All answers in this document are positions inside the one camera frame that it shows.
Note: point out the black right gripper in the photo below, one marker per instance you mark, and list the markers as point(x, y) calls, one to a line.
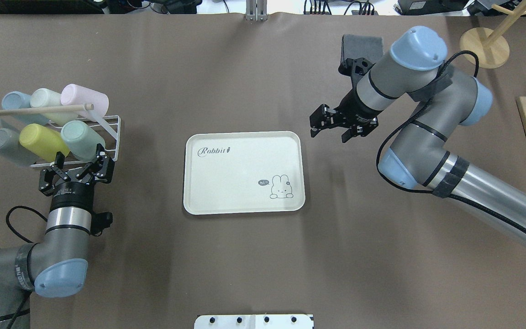
point(357, 112)

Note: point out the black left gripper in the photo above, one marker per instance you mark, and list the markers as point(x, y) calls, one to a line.
point(72, 195)

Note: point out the green cup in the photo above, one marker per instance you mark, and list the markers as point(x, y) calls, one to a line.
point(81, 140)

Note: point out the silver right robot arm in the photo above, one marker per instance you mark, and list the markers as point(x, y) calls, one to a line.
point(417, 65)

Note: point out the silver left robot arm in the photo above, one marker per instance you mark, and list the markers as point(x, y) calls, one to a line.
point(55, 267)

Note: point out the yellow cup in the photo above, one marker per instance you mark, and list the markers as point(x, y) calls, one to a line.
point(43, 142)

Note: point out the grey cup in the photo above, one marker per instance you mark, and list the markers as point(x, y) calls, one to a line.
point(11, 149)

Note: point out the pink cup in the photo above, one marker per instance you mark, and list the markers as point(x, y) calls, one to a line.
point(74, 95)

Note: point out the cream white cup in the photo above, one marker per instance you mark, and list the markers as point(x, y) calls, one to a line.
point(44, 97)

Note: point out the light blue cup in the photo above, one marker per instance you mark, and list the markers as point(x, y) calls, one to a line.
point(16, 100)

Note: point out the cream rabbit tray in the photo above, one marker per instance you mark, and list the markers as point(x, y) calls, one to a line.
point(231, 173)

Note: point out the grey folded cloth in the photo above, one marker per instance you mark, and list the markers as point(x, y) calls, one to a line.
point(355, 46)

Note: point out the wooden mug tree stand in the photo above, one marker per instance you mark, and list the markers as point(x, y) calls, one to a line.
point(489, 45)

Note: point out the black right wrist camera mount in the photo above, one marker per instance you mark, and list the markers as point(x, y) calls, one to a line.
point(356, 69)

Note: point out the white wire cup rack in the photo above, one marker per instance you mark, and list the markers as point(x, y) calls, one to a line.
point(109, 128)

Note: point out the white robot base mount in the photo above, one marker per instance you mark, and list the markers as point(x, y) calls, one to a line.
point(255, 321)

